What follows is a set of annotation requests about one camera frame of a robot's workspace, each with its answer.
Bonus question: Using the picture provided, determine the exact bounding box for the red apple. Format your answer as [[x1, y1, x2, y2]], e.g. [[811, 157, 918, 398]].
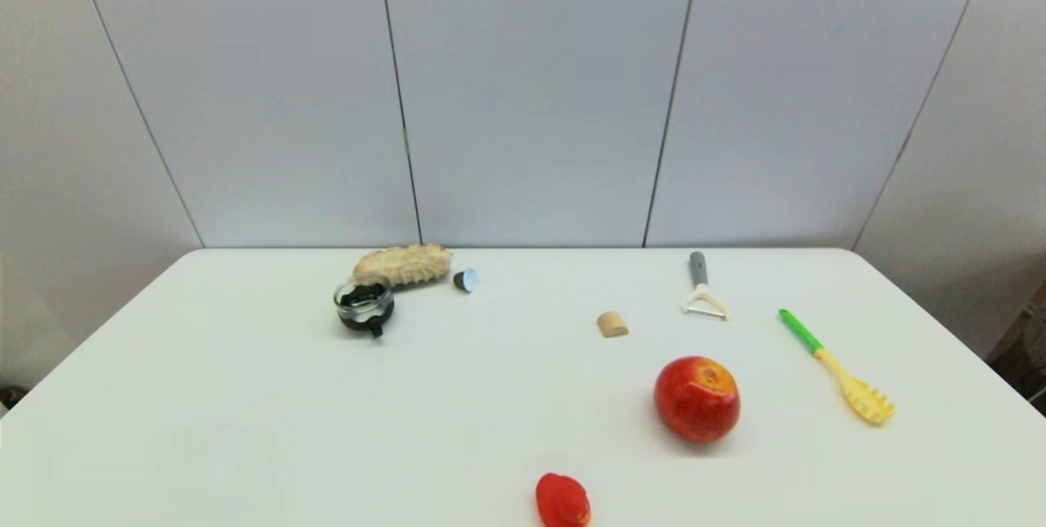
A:
[[653, 355, 742, 443]]

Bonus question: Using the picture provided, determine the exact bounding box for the yellow pasta spoon green handle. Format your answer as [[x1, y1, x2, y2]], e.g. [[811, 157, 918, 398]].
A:
[[778, 308, 896, 427]]

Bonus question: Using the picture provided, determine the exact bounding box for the small red toy fruit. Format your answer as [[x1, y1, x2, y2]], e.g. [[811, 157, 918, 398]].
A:
[[535, 472, 592, 527]]

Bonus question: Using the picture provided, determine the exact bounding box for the glass cup with black base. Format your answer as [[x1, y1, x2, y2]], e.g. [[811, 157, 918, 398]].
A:
[[333, 273, 396, 338]]

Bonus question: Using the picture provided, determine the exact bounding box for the white peeler with grey handle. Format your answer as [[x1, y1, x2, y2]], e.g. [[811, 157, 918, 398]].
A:
[[682, 251, 730, 321]]

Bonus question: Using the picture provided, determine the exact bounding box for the dark brown furniture piece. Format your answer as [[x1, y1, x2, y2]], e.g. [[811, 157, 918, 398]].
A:
[[985, 278, 1046, 418]]

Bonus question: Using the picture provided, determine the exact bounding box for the long braided brown bread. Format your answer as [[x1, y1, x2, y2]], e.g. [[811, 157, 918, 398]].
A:
[[353, 243, 453, 289]]

